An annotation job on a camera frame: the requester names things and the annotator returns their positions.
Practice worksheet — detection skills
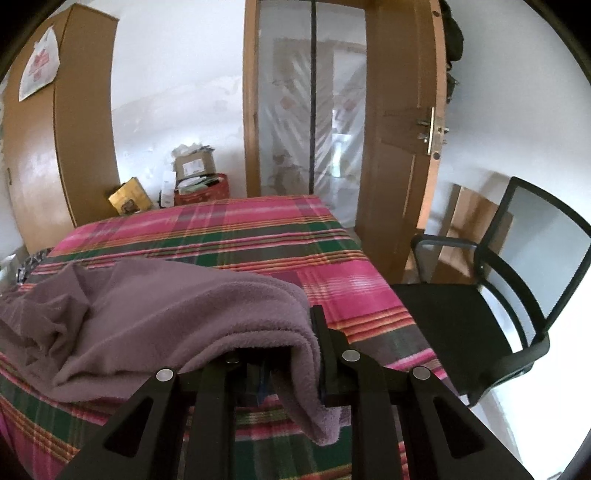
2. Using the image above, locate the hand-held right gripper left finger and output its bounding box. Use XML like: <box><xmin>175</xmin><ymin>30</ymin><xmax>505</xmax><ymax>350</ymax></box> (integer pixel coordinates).
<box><xmin>58</xmin><ymin>351</ymin><xmax>278</xmax><ymax>480</ymax></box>

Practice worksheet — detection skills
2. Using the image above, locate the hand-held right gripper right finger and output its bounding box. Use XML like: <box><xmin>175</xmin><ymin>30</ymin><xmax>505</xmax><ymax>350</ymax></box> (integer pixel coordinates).
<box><xmin>309</xmin><ymin>305</ymin><xmax>532</xmax><ymax>480</ymax></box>

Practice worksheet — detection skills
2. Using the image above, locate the purple fleece garment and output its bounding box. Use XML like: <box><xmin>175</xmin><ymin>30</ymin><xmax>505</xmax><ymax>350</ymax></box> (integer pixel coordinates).
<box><xmin>0</xmin><ymin>259</ymin><xmax>345</xmax><ymax>448</ymax></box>

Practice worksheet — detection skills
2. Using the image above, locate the black mesh office chair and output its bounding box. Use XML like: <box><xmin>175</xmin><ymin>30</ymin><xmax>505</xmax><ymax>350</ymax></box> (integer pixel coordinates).
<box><xmin>390</xmin><ymin>176</ymin><xmax>591</xmax><ymax>407</ymax></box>

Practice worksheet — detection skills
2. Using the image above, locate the pink plaid blanket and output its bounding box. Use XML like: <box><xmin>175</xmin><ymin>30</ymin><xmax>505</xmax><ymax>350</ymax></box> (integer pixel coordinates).
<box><xmin>0</xmin><ymin>194</ymin><xmax>458</xmax><ymax>480</ymax></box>

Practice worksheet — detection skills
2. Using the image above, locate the wooden door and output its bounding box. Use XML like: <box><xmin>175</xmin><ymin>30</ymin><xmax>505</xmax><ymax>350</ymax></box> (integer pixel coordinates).
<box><xmin>358</xmin><ymin>0</ymin><xmax>448</xmax><ymax>282</ymax></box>

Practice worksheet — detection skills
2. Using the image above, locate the red basket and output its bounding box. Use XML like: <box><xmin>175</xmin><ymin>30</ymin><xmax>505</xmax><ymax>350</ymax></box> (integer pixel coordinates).
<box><xmin>174</xmin><ymin>173</ymin><xmax>230</xmax><ymax>207</ymax></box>

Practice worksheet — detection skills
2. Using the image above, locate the yellow gift box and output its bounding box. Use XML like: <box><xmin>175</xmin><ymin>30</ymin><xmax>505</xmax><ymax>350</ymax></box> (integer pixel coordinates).
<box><xmin>108</xmin><ymin>178</ymin><xmax>151</xmax><ymax>215</ymax></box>

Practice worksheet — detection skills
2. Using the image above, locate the grey floral cloth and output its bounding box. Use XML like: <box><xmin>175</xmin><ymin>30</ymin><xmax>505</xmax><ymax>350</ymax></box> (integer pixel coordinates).
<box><xmin>16</xmin><ymin>249</ymin><xmax>51</xmax><ymax>283</ymax></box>

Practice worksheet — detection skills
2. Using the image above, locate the brown cardboard box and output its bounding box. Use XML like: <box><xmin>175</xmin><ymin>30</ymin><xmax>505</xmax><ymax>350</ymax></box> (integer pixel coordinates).
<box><xmin>173</xmin><ymin>145</ymin><xmax>216</xmax><ymax>182</ymax></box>

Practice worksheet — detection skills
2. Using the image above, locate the translucent door curtain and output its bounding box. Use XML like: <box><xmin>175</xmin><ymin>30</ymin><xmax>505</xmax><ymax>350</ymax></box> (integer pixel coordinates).
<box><xmin>256</xmin><ymin>0</ymin><xmax>368</xmax><ymax>229</ymax></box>

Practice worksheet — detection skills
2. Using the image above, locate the wooden wardrobe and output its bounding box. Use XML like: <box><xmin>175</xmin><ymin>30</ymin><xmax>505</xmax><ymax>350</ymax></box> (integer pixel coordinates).
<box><xmin>0</xmin><ymin>4</ymin><xmax>122</xmax><ymax>252</ymax></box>

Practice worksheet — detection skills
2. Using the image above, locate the dark hanging bag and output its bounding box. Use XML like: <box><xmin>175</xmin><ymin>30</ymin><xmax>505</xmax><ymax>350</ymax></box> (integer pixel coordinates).
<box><xmin>441</xmin><ymin>0</ymin><xmax>465</xmax><ymax>70</ymax></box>

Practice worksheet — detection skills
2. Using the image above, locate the white plastic bag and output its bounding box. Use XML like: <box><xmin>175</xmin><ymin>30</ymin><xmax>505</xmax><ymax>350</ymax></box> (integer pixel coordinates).
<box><xmin>18</xmin><ymin>25</ymin><xmax>61</xmax><ymax>101</ymax></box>

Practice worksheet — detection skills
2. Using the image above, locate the cardboard sheet against wall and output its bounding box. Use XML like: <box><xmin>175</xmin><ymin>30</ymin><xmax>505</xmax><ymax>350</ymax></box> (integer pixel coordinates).
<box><xmin>436</xmin><ymin>184</ymin><xmax>513</xmax><ymax>282</ymax></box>

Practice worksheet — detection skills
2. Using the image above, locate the metal door handle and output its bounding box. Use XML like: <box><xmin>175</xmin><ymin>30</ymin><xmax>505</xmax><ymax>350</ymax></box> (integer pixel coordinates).
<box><xmin>416</xmin><ymin>107</ymin><xmax>451</xmax><ymax>160</ymax></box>

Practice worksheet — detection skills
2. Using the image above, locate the wooden door frame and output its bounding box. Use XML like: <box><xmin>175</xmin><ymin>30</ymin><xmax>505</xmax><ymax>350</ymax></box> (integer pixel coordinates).
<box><xmin>243</xmin><ymin>0</ymin><xmax>260</xmax><ymax>197</ymax></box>

